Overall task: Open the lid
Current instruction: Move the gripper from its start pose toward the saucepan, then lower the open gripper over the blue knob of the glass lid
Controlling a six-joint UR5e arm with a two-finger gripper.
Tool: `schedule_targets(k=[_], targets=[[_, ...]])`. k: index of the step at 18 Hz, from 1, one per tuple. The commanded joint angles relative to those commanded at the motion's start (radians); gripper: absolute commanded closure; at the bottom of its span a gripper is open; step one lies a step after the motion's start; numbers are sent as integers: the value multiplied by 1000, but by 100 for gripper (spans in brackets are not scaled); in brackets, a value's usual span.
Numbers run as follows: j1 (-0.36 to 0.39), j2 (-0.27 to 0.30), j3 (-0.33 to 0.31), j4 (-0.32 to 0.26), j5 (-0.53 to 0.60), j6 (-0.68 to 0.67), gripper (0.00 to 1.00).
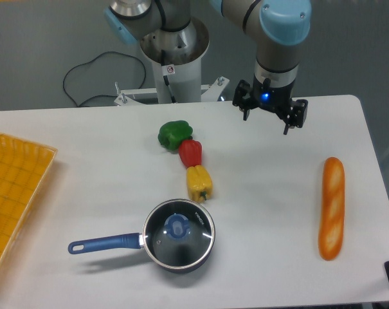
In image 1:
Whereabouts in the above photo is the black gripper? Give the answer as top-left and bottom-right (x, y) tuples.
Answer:
(232, 73), (309, 135)

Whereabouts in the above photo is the glass lid blue knob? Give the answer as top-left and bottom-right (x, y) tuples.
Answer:
(142, 199), (216, 270)

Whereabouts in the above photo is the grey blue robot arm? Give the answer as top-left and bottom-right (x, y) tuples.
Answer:
(104, 1), (311, 129)

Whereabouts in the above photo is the red bell pepper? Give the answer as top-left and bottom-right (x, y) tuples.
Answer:
(178, 139), (203, 168)

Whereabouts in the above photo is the green bell pepper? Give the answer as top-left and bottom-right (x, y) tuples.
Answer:
(158, 120), (193, 151)

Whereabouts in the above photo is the yellow bell pepper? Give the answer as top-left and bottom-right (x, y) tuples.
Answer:
(186, 165), (213, 203)

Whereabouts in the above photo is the baguette bread loaf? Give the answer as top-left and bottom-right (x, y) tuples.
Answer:
(318, 157), (345, 261)

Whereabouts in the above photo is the yellow woven basket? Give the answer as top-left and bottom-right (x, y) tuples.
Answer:
(0, 133), (58, 268)

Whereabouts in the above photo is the blue saucepan with handle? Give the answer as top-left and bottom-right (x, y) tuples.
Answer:
(68, 198), (217, 275)

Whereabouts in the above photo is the black cable on floor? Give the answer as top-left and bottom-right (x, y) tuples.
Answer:
(62, 51), (147, 108)

